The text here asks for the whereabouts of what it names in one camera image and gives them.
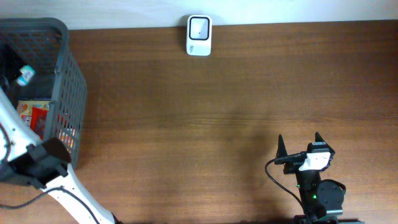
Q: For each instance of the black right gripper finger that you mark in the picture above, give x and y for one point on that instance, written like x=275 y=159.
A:
x=318 y=137
x=281 y=149

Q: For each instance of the yellow chip bag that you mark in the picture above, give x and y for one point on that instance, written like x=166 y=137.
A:
x=24 y=108

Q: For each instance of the teal tissue pack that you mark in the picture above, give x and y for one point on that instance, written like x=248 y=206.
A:
x=27 y=73

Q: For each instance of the red snack packet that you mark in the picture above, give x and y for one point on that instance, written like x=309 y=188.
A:
x=38 y=121

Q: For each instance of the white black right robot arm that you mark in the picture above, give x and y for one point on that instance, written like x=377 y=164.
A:
x=321 y=200

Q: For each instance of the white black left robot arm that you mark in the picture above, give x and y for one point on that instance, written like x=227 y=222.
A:
x=26 y=160

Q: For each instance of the white barcode scanner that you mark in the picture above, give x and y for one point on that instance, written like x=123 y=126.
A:
x=199 y=35

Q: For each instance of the grey plastic mesh basket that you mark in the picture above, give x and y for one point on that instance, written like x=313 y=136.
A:
x=43 y=43

